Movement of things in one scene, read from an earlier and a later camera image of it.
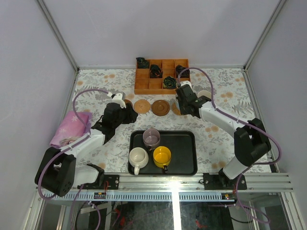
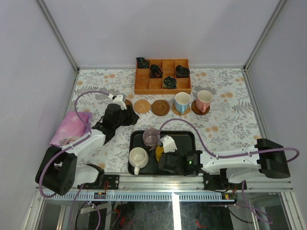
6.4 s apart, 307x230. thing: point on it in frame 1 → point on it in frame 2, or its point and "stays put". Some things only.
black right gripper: [183, 111] → [175, 153]
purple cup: [151, 138] stays put
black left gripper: [129, 113] stays put
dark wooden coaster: [125, 101] stays put
